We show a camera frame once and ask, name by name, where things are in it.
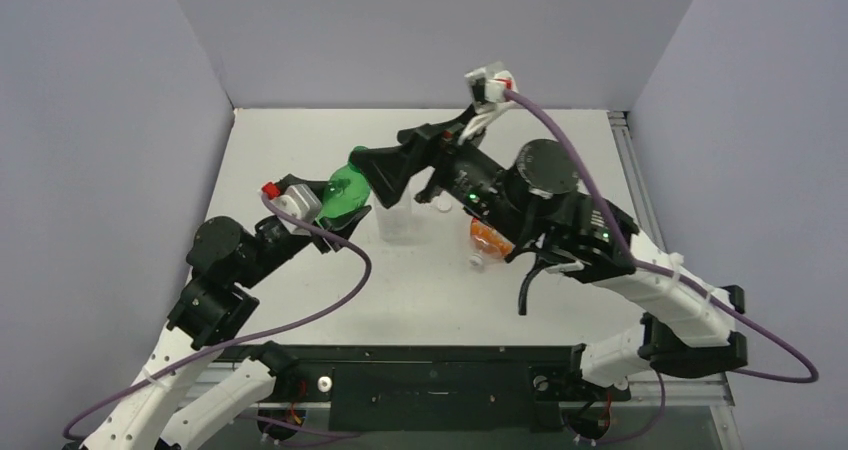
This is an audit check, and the green plastic bottle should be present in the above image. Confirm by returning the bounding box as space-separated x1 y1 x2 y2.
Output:
315 146 371 230

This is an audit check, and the clear square plastic bottle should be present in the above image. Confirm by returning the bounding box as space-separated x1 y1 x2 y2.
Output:
373 188 413 244

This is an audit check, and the orange label plastic bottle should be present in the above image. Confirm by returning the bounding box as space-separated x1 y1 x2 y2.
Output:
468 218 514 269

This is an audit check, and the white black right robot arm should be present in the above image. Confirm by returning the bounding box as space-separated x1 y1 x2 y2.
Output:
350 125 748 397

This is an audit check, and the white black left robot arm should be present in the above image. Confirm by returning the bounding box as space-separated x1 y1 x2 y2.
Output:
62 175 371 449

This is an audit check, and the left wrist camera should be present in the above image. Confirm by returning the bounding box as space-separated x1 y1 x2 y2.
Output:
261 182 322 224

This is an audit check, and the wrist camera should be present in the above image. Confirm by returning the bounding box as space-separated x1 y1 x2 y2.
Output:
458 61 518 145
261 182 322 224

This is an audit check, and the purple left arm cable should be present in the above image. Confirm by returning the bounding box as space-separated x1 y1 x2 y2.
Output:
62 195 374 442

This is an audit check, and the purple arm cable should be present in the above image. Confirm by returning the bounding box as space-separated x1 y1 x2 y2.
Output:
62 195 374 442
503 89 820 385

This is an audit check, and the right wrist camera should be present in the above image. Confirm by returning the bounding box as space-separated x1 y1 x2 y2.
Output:
458 61 518 145

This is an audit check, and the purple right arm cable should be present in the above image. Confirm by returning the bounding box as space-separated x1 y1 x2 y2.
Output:
503 89 820 385

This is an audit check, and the aluminium table edge rail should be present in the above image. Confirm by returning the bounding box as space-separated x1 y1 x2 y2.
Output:
607 111 667 251

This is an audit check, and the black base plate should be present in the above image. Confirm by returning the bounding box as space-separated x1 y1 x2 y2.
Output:
259 345 631 432

